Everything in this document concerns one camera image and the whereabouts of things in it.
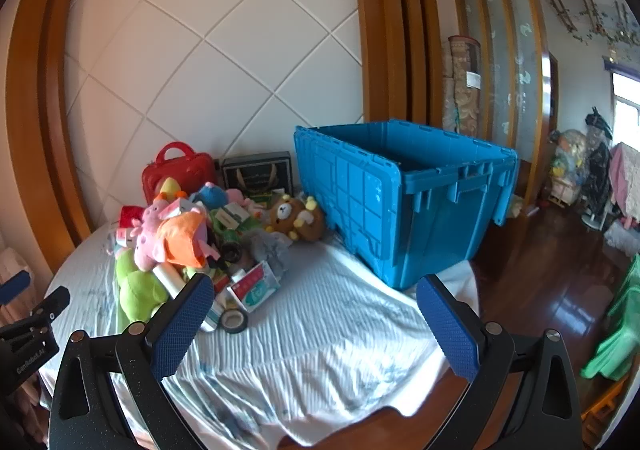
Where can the red toy suitcase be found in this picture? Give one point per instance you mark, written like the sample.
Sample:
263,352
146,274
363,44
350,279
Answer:
192,170

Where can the brown bear plush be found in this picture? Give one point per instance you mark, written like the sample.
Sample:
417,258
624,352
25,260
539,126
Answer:
287,215

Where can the pink pig plush orange dress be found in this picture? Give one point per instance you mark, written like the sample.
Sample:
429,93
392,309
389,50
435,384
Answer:
150,230

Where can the blue plastic crate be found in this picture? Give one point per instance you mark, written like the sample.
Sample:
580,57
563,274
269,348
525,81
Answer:
360,190

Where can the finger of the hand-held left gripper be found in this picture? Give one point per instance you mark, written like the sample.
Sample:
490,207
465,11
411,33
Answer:
52,305
12,287

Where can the blue plush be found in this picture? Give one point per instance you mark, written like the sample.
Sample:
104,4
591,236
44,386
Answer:
212,195

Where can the wooden partition screen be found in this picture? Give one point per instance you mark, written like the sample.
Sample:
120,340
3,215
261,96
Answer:
505,55

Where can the wooden wall pillar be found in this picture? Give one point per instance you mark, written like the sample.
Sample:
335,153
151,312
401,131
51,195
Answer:
395,30
35,105

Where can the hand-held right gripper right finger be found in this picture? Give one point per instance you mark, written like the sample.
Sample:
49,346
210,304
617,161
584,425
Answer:
450,330

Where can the green plastic chair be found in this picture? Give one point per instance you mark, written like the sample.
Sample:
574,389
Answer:
620,330

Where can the white plastic bottle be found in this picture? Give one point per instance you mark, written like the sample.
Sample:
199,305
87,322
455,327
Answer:
169,281

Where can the red plush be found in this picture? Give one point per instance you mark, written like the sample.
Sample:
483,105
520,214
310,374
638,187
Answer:
131,216

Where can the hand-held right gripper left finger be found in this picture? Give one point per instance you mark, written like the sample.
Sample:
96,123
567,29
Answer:
182,325

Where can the colourful stuffed bag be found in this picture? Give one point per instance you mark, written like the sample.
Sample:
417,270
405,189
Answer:
567,160

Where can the bundle of rolled carpets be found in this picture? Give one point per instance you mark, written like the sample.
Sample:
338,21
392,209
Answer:
462,90

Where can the grey fluffy plush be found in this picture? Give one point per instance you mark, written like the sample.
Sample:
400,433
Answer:
270,252

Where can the window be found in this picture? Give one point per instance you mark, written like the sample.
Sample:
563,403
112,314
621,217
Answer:
627,102

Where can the green wipes packet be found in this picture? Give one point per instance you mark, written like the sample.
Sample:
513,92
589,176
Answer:
220,226

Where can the yellow plush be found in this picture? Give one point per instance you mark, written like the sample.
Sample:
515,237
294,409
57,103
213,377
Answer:
170,187

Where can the pink floral cloth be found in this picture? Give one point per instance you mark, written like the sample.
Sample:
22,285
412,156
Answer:
625,180

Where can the black tape roll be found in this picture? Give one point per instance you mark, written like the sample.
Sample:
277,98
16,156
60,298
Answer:
234,321

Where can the brown bottle green label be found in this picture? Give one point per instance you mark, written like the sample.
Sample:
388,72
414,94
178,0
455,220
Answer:
232,252

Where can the black gift bag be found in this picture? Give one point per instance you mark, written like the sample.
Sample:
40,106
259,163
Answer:
255,175

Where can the green one-eyed monster plush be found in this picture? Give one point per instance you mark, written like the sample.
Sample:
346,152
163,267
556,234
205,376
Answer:
137,290

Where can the pink small plush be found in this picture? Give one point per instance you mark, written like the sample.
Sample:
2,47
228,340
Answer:
240,199

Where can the black hanging garment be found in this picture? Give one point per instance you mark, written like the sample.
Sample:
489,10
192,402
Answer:
597,160

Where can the wooden chair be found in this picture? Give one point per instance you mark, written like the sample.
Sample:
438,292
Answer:
607,410

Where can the wall vine decoration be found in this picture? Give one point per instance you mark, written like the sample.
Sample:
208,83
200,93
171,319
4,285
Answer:
595,17

